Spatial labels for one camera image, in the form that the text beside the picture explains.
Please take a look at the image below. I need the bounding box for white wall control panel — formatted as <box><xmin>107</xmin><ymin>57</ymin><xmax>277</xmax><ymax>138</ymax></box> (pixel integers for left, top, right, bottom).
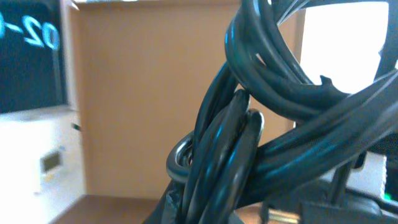
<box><xmin>39</xmin><ymin>150</ymin><xmax>63</xmax><ymax>174</ymax></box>

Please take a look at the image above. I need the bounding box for dark display screen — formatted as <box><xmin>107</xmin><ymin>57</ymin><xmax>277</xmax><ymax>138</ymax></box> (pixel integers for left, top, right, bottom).
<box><xmin>1</xmin><ymin>0</ymin><xmax>68</xmax><ymax>114</ymax></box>

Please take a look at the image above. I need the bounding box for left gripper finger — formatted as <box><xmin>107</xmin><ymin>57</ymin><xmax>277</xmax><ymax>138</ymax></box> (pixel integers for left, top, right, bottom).
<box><xmin>142</xmin><ymin>180</ymin><xmax>246</xmax><ymax>224</ymax></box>

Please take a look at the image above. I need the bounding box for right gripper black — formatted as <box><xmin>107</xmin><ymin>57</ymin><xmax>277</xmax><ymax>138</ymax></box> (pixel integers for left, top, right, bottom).
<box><xmin>261</xmin><ymin>130</ymin><xmax>398</xmax><ymax>224</ymax></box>

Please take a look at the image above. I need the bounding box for black USB cable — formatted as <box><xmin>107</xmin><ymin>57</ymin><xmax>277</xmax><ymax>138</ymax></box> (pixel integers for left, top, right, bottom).
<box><xmin>165</xmin><ymin>0</ymin><xmax>398</xmax><ymax>224</ymax></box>

